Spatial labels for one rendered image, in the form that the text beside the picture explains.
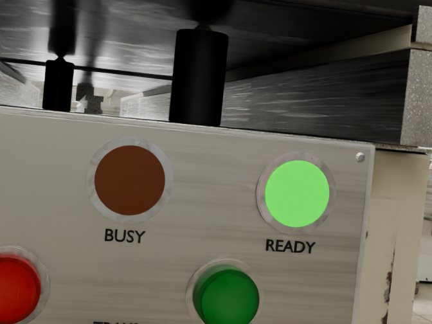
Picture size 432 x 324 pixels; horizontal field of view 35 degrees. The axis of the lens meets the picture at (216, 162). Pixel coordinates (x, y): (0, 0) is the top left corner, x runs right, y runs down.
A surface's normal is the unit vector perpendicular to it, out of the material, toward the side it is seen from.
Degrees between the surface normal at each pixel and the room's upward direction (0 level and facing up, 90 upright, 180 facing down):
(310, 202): 90
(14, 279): 90
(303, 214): 90
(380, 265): 90
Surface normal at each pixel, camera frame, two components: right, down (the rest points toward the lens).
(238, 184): 0.21, 0.07
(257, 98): -0.97, -0.08
